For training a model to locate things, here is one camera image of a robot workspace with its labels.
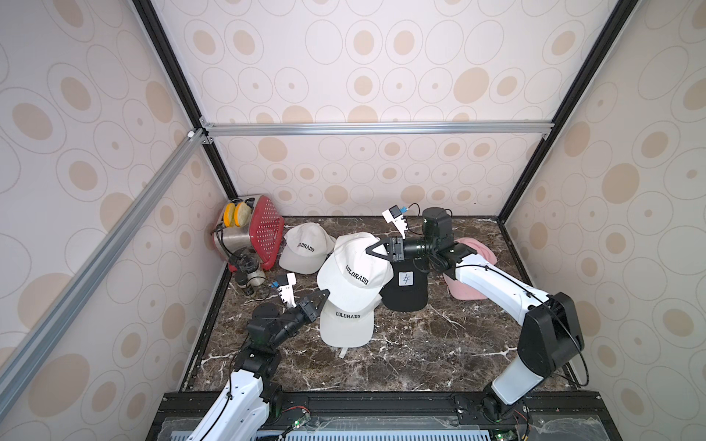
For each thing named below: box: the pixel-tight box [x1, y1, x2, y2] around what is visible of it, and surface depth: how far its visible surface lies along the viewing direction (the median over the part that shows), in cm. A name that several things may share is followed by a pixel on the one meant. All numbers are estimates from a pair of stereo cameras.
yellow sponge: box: [223, 202, 252, 228], surface depth 96 cm
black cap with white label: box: [378, 260, 429, 312], surface depth 96 cm
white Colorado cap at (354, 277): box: [317, 231, 395, 313], surface depth 78 cm
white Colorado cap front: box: [319, 294, 383, 359], surface depth 90 cm
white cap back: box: [278, 222, 337, 275], surface depth 108 cm
